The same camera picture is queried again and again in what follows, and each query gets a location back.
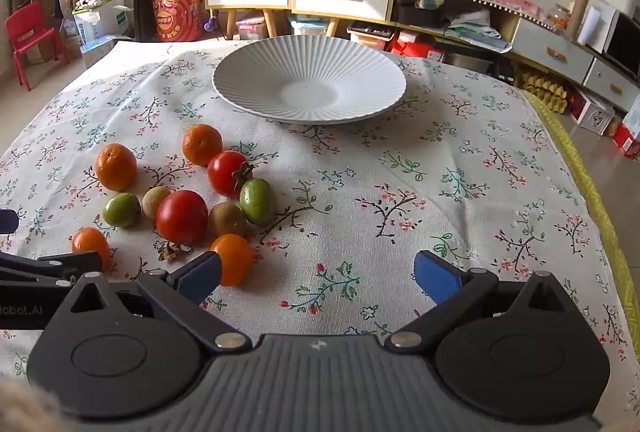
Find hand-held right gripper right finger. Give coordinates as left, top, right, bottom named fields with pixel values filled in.
left=387, top=249, right=598, bottom=354

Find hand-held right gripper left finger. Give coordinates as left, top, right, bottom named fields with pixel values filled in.
left=50, top=251, right=252, bottom=355

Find small smooth orange fruit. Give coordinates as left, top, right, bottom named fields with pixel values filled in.
left=71, top=227, right=112, bottom=270
left=209, top=233, right=254, bottom=288

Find brown kiwi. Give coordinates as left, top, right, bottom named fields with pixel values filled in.
left=208, top=201, right=248, bottom=238

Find small green fruit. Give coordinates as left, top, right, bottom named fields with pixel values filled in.
left=239, top=178, right=275, bottom=226
left=102, top=192, right=142, bottom=229

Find pale yellow-green round fruit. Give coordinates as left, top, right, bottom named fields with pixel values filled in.
left=142, top=185, right=172, bottom=219

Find red tomato with calyx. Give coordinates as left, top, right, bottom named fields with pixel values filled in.
left=207, top=150, right=255, bottom=199

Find orange mandarin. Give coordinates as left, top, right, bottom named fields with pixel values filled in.
left=95, top=143, right=138, bottom=192
left=181, top=123, right=224, bottom=167

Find white ribbed plate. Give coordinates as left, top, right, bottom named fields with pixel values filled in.
left=212, top=36, right=407, bottom=125

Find dried brown stem bit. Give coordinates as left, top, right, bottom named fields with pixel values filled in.
left=157, top=243, right=193, bottom=263

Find floral tablecloth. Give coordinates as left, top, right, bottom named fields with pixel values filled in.
left=0, top=40, right=628, bottom=413

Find person's fuzzy clothing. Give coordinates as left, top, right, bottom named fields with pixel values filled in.
left=0, top=379, right=66, bottom=432

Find yellow mat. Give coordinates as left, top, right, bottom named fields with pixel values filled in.
left=520, top=90, right=640, bottom=345

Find red plastic chair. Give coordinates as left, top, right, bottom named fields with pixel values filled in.
left=5, top=2, right=71, bottom=90

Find yellow egg cartons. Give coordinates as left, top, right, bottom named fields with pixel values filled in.
left=517, top=72, right=571, bottom=113

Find white bag of items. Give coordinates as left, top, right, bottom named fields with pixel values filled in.
left=72, top=0, right=132, bottom=44

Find white and red carton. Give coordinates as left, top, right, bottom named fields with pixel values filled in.
left=575, top=95, right=616, bottom=135

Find red flat box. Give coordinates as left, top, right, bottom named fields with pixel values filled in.
left=390, top=32, right=446, bottom=63

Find small red box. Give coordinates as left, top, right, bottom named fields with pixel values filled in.
left=612, top=122, right=640, bottom=158

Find stack of papers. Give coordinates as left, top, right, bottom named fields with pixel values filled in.
left=442, top=10, right=513, bottom=53

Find grey-white low drawer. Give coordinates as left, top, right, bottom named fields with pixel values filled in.
left=585, top=57, right=640, bottom=113
left=510, top=17, right=598, bottom=86

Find clear storage box black lid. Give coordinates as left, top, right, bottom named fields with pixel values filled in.
left=347, top=22, right=396, bottom=46

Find low wooden tv cabinet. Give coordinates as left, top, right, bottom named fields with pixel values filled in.
left=345, top=0, right=640, bottom=113

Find clear plastic storage box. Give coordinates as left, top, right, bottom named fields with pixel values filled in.
left=237, top=15, right=271, bottom=40
left=290, top=15, right=341, bottom=38

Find red round bucket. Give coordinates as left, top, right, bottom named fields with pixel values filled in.
left=148, top=0, right=206, bottom=43

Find black bag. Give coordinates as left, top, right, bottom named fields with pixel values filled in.
left=395, top=0, right=453, bottom=28

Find jar of orange snacks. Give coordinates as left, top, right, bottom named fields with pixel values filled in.
left=547, top=2, right=571, bottom=30

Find cardboard tube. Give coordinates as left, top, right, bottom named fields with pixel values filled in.
left=565, top=0, right=593, bottom=46

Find microwave oven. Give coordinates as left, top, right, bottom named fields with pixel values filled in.
left=602, top=10, right=640, bottom=78

